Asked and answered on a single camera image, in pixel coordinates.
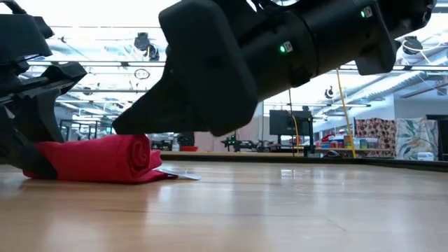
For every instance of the shelf with colourful boxes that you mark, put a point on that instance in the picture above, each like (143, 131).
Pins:
(334, 143)

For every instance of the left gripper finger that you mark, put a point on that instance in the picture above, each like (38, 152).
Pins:
(42, 119)
(21, 150)

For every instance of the silver ribbed air duct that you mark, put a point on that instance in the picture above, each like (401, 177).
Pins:
(392, 85)

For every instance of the white container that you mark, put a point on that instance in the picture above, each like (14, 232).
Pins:
(425, 157)

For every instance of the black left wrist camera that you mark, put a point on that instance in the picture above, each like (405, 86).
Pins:
(24, 38)

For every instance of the long ceiling light strip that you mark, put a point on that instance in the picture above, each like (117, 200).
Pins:
(105, 63)

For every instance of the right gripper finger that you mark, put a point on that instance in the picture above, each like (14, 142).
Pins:
(161, 112)

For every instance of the red bin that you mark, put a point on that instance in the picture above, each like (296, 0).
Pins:
(189, 148)

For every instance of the dark cabinet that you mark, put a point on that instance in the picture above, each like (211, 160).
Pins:
(439, 136)

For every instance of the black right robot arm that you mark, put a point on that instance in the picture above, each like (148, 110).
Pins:
(332, 35)

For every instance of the floral patterned cloth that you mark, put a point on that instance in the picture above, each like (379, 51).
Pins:
(374, 136)

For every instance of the black framed glass enclosure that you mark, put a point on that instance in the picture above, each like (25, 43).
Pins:
(87, 131)

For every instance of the wide black monitor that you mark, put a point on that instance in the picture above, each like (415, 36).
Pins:
(287, 122)

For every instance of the red cloth towel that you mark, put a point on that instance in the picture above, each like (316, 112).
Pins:
(105, 161)

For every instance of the leaf patterned cloth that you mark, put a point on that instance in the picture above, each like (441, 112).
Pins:
(416, 138)

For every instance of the small black monitor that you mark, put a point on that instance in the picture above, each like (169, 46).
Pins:
(187, 139)

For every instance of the pink curtain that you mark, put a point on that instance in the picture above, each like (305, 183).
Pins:
(252, 134)

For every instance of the small black robot arm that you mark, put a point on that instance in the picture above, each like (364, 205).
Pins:
(241, 144)

